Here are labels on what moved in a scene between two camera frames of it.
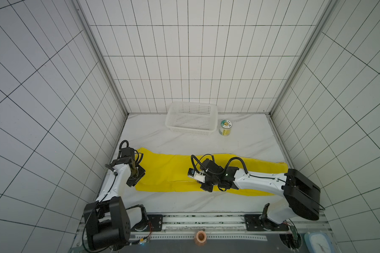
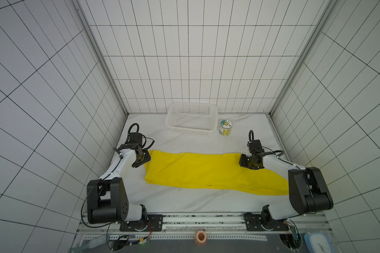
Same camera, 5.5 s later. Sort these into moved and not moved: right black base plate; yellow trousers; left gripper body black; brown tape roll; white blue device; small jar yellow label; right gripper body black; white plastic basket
Moved: left gripper body black; yellow trousers; right gripper body black
Not moved: brown tape roll; right black base plate; white plastic basket; small jar yellow label; white blue device
